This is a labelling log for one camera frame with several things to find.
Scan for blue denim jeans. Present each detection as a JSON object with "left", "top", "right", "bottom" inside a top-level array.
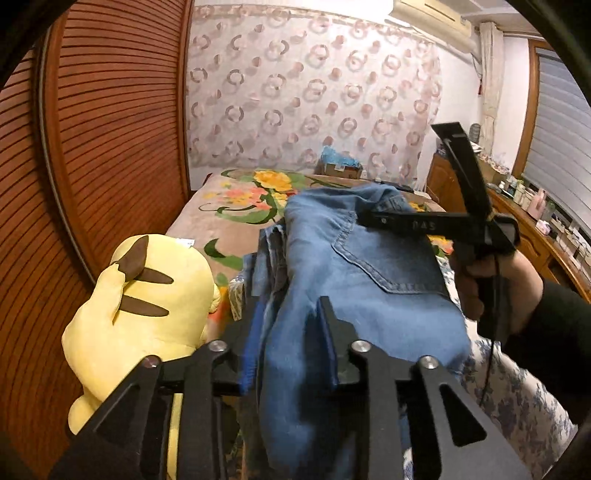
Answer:
[{"left": 238, "top": 184, "right": 470, "bottom": 479}]

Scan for black sleeved right forearm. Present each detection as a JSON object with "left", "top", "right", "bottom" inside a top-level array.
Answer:
[{"left": 502, "top": 281, "right": 590, "bottom": 425}]

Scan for right hand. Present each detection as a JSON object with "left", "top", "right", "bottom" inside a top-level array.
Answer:
[{"left": 450, "top": 242, "right": 544, "bottom": 334}]

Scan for pink bottle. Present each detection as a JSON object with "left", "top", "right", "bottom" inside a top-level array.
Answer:
[{"left": 527, "top": 189, "right": 546, "bottom": 220}]

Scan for wooden sideboard cabinet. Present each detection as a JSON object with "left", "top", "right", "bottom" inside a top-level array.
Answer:
[{"left": 424, "top": 152, "right": 591, "bottom": 301}]

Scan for blue white floral quilt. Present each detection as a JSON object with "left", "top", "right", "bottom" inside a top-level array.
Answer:
[{"left": 227, "top": 257, "right": 578, "bottom": 480}]

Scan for grey window blind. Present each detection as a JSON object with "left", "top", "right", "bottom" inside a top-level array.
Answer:
[{"left": 523, "top": 48, "right": 590, "bottom": 229}]

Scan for yellow Pikachu plush toy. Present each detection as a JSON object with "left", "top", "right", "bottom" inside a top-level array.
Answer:
[{"left": 62, "top": 234, "right": 219, "bottom": 479}]

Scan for cardboard box with blue cloth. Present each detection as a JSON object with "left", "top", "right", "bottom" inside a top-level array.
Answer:
[{"left": 315, "top": 146, "right": 363, "bottom": 179}]

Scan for cream window curtain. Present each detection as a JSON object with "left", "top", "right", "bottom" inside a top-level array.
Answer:
[{"left": 480, "top": 22, "right": 505, "bottom": 156}]

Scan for white air conditioner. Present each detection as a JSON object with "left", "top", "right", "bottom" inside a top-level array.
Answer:
[{"left": 390, "top": 0, "right": 477, "bottom": 54}]

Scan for floral colourful blanket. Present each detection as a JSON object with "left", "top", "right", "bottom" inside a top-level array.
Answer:
[{"left": 164, "top": 167, "right": 456, "bottom": 319}]

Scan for brown louvered wardrobe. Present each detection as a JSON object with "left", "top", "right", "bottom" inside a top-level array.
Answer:
[{"left": 1, "top": 1, "right": 192, "bottom": 479}]

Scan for black cable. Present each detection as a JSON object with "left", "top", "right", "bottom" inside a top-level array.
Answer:
[{"left": 478, "top": 248, "right": 505, "bottom": 409}]

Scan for patterned sheer wall curtain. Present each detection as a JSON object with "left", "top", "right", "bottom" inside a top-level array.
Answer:
[{"left": 185, "top": 4, "right": 442, "bottom": 185}]

